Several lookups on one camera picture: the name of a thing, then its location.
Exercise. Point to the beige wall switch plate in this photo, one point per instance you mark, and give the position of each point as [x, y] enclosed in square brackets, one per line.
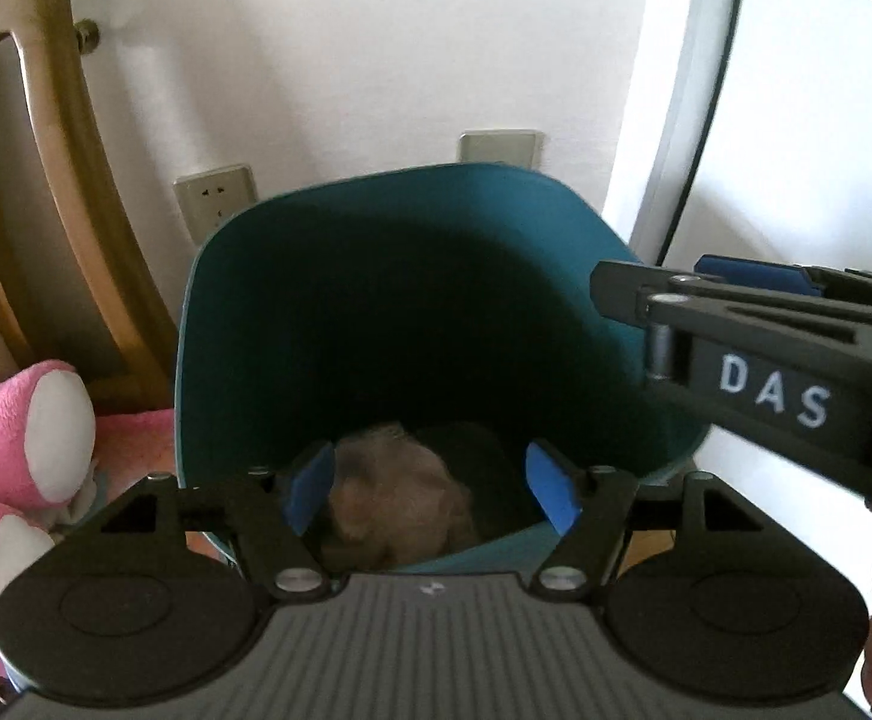
[515, 147]

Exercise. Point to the white door frame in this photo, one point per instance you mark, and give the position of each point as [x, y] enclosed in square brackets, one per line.
[700, 72]

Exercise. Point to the teal trash bin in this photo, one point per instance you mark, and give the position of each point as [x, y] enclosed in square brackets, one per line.
[451, 300]

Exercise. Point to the pink bedsheet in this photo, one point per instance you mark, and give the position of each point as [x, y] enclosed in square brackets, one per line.
[130, 447]

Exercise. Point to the brown paper trash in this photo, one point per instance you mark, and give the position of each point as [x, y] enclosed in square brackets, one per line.
[394, 504]

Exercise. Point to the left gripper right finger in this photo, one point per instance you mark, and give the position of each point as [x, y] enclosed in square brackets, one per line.
[588, 510]

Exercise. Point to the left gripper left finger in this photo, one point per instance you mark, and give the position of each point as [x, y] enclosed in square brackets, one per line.
[270, 510]

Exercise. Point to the wooden headboard frame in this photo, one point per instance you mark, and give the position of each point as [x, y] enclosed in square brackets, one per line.
[74, 284]

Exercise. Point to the pink plush toy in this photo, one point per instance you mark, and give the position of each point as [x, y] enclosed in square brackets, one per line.
[47, 438]

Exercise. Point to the white wall socket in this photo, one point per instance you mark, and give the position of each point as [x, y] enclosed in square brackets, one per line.
[208, 199]

